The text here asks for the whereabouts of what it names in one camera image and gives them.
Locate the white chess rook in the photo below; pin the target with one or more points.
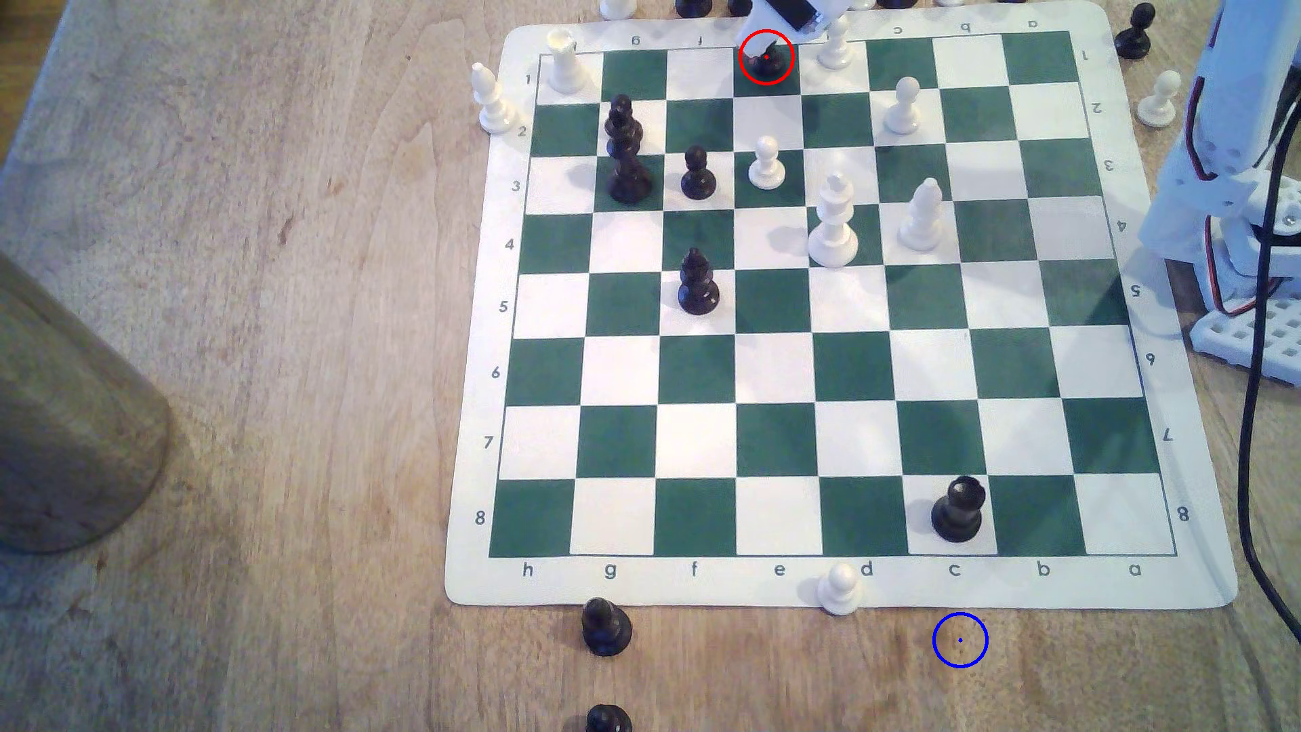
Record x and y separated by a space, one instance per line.
565 69

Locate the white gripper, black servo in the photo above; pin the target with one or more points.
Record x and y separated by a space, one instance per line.
762 26

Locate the white chess bishop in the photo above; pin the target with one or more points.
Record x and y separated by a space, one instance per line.
495 107
922 226

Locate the white king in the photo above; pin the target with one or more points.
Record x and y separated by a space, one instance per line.
833 239

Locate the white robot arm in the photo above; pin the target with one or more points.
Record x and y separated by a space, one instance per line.
1235 61

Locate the black chess king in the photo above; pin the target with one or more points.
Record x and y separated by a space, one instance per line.
630 183

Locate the white grid robot base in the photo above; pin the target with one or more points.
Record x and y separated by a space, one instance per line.
1265 341

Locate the white chess piece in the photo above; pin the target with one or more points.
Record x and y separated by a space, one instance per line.
617 7

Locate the white chess pawn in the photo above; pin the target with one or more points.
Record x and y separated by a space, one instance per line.
1159 104
766 171
902 114
835 51
840 592

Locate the black chess bishop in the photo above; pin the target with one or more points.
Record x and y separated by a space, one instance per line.
698 290

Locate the green and white chess mat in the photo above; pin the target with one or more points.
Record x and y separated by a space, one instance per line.
772 447

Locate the black chess pawn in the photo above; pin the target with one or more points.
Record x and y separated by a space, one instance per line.
1133 36
607 630
765 63
698 181

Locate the round wooden post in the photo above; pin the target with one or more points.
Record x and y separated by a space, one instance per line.
71 427

